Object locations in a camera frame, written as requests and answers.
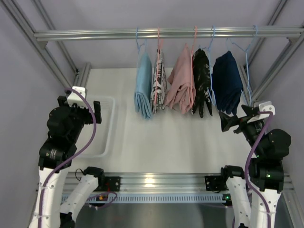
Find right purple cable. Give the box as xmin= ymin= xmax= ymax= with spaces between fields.
xmin=231 ymin=111 xmax=274 ymax=228

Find pink hanger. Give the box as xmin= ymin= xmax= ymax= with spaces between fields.
xmin=154 ymin=27 xmax=163 ymax=108
xmin=189 ymin=25 xmax=198 ymax=109

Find newspaper print trousers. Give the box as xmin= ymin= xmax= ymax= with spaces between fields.
xmin=150 ymin=49 xmax=167 ymax=114

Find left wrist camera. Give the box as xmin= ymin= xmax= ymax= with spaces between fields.
xmin=67 ymin=86 xmax=87 ymax=108

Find navy blue trousers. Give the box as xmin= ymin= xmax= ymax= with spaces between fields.
xmin=212 ymin=51 xmax=243 ymax=115

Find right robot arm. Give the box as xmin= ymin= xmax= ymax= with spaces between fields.
xmin=219 ymin=102 xmax=291 ymax=228

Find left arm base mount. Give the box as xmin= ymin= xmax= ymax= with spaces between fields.
xmin=96 ymin=176 xmax=121 ymax=191

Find purple cable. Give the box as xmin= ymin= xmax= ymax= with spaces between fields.
xmin=231 ymin=111 xmax=274 ymax=228
xmin=38 ymin=87 xmax=98 ymax=228

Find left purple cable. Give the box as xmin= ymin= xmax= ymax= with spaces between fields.
xmin=38 ymin=87 xmax=98 ymax=228

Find aluminium hanging rail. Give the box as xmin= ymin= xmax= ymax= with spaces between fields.
xmin=34 ymin=26 xmax=304 ymax=42

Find white plastic basket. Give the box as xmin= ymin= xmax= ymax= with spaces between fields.
xmin=78 ymin=95 xmax=116 ymax=159

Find black patterned trousers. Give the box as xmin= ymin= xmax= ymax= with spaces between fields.
xmin=192 ymin=49 xmax=212 ymax=118

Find light blue trousers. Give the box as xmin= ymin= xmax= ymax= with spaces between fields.
xmin=133 ymin=52 xmax=152 ymax=119

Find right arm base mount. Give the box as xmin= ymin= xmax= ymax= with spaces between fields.
xmin=204 ymin=175 xmax=227 ymax=192

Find pink trousers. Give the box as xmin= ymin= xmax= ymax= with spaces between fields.
xmin=164 ymin=44 xmax=196 ymax=114

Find slotted cable duct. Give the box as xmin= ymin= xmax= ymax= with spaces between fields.
xmin=87 ymin=193 xmax=227 ymax=204

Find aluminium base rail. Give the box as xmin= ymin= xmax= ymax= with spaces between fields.
xmin=35 ymin=172 xmax=293 ymax=193

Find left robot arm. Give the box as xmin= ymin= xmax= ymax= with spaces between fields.
xmin=29 ymin=96 xmax=105 ymax=228

